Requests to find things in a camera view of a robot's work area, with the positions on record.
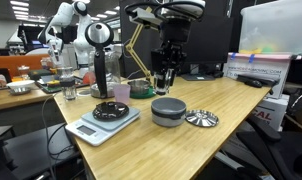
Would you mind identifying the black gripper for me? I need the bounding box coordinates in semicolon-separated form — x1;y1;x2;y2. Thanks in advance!
150;31;189;95

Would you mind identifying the green plate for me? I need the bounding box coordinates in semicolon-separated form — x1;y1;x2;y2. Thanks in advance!
129;84;158;100

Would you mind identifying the gray pot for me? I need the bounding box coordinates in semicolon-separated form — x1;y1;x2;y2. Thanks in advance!
150;97;188;128

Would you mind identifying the black plate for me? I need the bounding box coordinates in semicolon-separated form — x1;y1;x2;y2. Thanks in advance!
92;101;130;123

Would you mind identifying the small metal bowl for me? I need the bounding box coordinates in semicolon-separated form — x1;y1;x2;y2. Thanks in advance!
127;79;151;95

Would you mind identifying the pink plastic cup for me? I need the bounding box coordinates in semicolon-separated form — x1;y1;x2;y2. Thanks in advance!
113;83;131;106

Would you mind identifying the yellow desk lamp black head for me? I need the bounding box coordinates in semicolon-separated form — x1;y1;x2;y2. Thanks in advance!
125;23;153;84

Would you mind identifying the silver metal lid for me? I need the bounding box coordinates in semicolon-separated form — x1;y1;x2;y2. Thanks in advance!
184;109;220;129

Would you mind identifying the black computer monitor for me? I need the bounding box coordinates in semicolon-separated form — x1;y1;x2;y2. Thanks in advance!
172;11;234;82

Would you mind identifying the white cardboard moving box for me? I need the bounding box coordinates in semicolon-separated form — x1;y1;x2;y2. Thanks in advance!
223;53;291;100

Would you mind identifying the white kitchen scale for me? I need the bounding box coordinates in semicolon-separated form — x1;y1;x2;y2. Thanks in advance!
64;105;141;147

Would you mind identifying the glass jar with black band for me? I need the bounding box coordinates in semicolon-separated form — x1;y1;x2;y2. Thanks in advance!
58;66;78;102

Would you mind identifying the white box with red letters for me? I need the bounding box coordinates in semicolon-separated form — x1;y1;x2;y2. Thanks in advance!
244;94;290;133

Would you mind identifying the clear plastic storage bin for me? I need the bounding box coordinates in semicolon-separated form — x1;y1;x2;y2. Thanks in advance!
238;0;302;57

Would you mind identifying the dark green box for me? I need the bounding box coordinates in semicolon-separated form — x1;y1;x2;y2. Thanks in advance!
28;69;52;81

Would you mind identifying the black office chair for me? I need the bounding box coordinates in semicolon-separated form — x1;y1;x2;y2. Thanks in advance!
235;114;302;180

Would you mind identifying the small glass jar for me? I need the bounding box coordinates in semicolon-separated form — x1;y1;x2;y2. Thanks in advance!
17;65;30;81

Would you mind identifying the white bowl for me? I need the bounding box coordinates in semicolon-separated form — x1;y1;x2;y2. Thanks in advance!
6;79;36;96

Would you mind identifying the gray wrist camera box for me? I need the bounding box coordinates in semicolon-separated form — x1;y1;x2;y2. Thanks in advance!
128;7;163;27

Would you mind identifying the black cable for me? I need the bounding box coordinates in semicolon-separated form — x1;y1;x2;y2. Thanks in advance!
40;94;79;180

